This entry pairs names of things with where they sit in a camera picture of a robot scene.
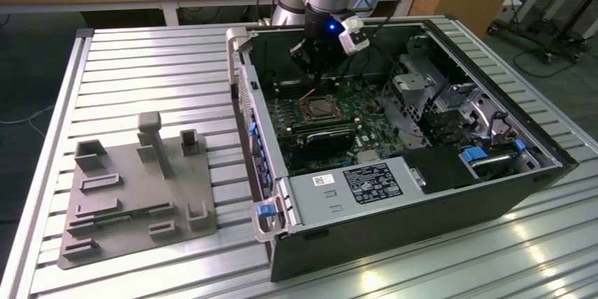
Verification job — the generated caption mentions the black open PC case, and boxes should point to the black open PC case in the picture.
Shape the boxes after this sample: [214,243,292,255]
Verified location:
[224,15,580,284]

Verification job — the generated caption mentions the green motherboard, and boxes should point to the green motherboard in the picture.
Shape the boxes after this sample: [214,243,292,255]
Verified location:
[260,76,407,178]

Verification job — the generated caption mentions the black plastic duct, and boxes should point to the black plastic duct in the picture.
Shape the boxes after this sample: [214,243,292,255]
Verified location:
[401,145,483,195]

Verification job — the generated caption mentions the green RAM stick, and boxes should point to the green RAM stick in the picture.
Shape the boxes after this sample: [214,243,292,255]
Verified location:
[94,209,153,225]

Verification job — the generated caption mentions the CPU socket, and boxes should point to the CPU socket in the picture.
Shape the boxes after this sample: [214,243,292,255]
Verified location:
[297,95,349,125]

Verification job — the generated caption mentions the silver power supply unit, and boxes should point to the silver power supply unit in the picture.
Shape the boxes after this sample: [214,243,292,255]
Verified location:
[284,157,428,228]

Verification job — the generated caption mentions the blue disk carrier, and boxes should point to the blue disk carrier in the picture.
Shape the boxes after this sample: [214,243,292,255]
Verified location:
[459,147,489,167]

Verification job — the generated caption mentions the silver CPU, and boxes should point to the silver CPU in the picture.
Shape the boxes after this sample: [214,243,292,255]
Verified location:
[309,99,336,115]

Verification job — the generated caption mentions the metal drive cage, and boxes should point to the metal drive cage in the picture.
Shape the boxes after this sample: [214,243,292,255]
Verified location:
[380,32,477,149]

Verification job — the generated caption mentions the black graphics card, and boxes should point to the black graphics card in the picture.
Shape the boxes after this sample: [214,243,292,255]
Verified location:
[291,127,359,170]

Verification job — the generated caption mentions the coloured wire bundle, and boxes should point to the coloured wire bundle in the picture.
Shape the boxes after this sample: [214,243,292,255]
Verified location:
[484,111,515,146]

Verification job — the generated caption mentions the wheeled equipment stand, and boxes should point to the wheeled equipment stand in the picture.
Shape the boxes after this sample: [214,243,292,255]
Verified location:
[484,0,598,65]

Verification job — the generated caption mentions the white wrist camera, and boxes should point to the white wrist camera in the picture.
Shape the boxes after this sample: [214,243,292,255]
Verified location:
[337,15,373,57]

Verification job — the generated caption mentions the grey parts rack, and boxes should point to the grey parts rack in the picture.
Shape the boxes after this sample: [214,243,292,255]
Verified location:
[54,111,220,271]

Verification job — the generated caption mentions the metal socket cover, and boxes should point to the metal socket cover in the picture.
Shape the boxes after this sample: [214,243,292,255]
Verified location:
[297,95,349,124]

